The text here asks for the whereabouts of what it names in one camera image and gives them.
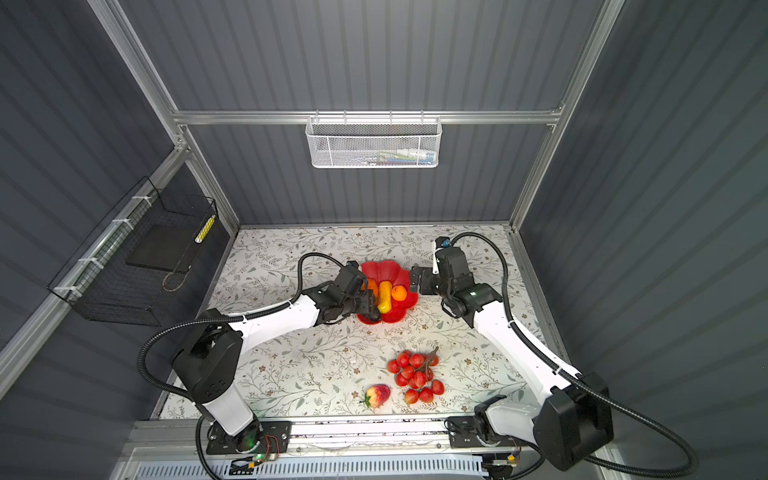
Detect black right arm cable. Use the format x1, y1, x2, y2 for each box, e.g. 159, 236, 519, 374
449, 231, 700, 479

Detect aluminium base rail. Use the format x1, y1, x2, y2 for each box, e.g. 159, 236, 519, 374
111, 414, 613, 479

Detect black wire mesh basket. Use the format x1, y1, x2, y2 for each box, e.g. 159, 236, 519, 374
48, 182, 218, 327

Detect red yellow fake peach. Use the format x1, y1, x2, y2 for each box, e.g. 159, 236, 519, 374
363, 384, 391, 409

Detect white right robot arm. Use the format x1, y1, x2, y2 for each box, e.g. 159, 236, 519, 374
410, 237, 614, 471

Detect red fake cherry tomato bunch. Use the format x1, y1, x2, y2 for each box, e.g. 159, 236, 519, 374
386, 347, 446, 406

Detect markers in white basket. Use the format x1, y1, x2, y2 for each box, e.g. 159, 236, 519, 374
352, 148, 438, 167

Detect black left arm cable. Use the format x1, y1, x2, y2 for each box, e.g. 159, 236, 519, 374
136, 251, 348, 400

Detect white wire mesh basket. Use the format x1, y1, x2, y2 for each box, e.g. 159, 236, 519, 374
305, 118, 443, 169

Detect yellow marker pen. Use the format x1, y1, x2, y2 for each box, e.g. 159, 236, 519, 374
194, 214, 217, 244

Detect orange fake fruit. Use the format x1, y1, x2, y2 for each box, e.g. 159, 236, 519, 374
391, 285, 409, 302

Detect yellow fake squash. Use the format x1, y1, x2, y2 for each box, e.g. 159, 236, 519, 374
377, 281, 394, 315

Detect red flower-shaped fruit bowl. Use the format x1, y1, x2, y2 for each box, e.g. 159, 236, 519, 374
357, 260, 418, 325

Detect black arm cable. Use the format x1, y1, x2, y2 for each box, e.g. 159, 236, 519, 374
136, 251, 348, 400
449, 231, 700, 479

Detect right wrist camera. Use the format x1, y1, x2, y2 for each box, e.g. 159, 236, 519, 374
434, 236, 451, 250

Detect black foam pad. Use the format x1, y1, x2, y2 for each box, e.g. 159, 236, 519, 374
126, 225, 202, 273

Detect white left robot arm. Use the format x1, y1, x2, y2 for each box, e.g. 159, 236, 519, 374
172, 261, 380, 453

